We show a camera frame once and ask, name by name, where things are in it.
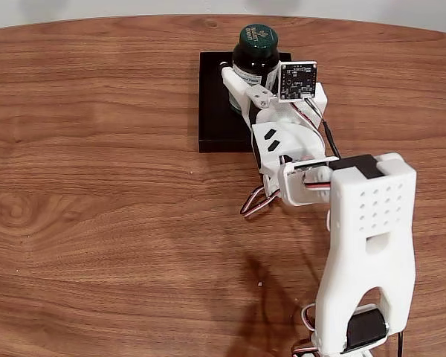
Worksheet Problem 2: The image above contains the looped striped servo cable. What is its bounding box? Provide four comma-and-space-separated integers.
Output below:
240, 184, 282, 220

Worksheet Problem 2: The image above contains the green-capped dark pill bottle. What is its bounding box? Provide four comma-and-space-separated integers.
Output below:
228, 25, 282, 115

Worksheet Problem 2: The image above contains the black camera circuit board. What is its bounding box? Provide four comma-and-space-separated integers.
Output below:
277, 60, 320, 103

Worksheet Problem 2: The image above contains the black shallow box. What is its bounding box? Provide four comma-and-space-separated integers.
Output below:
198, 51, 294, 154

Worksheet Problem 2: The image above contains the black camera cable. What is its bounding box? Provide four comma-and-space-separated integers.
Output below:
305, 97, 405, 357

